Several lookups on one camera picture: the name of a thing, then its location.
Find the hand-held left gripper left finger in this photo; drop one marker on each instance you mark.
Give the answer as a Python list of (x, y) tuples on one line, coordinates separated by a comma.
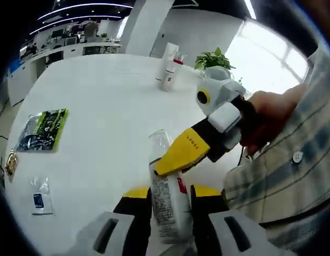
[(135, 226)]

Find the curved ceiling light strip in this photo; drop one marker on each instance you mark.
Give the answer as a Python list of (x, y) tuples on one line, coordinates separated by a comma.
[(250, 9)]

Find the clear packet with dark square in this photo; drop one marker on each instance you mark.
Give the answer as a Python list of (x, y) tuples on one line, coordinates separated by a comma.
[(40, 197)]

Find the large bright window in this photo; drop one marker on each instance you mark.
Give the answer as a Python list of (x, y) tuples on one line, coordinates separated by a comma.
[(260, 53)]

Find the green potted plant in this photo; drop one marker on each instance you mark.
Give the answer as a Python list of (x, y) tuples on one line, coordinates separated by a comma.
[(212, 60)]

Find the small gold packet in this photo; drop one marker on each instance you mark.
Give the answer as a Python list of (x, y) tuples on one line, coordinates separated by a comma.
[(12, 165)]

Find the person's right hand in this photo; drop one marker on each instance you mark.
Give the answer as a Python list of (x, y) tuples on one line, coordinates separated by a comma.
[(271, 112)]

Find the row of white office desks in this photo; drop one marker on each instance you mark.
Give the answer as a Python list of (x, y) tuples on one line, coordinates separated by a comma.
[(100, 46)]

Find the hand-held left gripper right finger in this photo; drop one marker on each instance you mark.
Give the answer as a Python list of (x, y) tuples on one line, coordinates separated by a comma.
[(207, 226)]

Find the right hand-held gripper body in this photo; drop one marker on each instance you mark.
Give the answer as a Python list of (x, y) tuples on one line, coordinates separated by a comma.
[(220, 88)]

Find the green and black packet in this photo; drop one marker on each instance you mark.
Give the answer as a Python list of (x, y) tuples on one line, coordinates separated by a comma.
[(44, 130)]

